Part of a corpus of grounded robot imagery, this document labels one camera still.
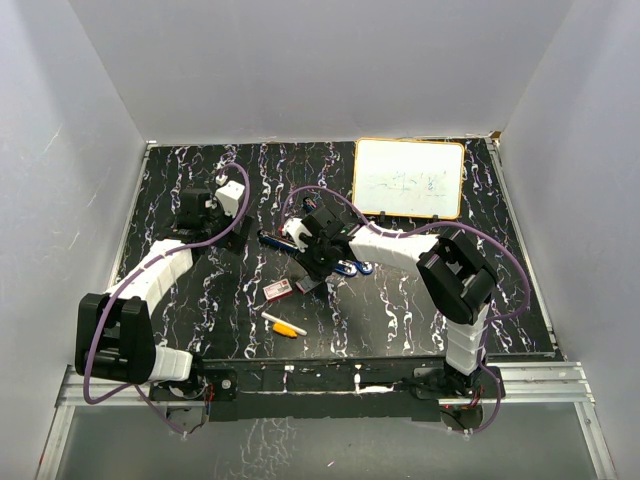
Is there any staple tray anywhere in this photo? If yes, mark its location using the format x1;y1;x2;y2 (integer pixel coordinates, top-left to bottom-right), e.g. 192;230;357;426
295;275;320;294

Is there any red white staple box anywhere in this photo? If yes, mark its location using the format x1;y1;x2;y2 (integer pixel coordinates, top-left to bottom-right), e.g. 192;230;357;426
263;279;293;302

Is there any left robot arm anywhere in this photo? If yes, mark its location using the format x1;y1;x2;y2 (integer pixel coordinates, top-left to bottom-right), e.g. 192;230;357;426
75;181;252;399

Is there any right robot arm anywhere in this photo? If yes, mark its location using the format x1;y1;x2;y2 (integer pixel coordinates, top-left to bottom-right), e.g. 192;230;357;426
282;207;498;397

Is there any white marker pen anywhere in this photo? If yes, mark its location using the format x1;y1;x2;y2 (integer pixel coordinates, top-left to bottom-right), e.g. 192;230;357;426
261;312;307;336

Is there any yellow marker cap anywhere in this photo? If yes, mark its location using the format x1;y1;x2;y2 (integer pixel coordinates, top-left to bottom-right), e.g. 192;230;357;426
273;323;298;338

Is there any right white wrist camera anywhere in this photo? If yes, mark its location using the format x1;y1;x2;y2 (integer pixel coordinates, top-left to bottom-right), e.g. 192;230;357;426
282;217;313;252

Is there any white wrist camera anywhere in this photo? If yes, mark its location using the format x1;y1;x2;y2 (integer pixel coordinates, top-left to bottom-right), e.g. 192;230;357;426
282;217;313;252
214;174;246;218

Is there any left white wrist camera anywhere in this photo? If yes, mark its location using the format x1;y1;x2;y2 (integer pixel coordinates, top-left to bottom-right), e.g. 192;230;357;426
214;174;246;218

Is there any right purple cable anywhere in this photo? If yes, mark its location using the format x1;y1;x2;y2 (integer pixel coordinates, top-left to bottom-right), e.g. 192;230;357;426
280;185;532;436

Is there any purple cable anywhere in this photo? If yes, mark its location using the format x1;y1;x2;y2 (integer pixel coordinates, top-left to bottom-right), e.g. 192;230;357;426
280;185;532;436
82;162;251;439

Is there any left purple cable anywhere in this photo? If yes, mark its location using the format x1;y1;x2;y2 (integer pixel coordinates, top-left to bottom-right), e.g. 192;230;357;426
82;162;251;439

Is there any small whiteboard orange frame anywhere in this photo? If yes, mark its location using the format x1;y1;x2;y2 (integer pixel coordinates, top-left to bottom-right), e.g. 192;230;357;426
352;138;466;220

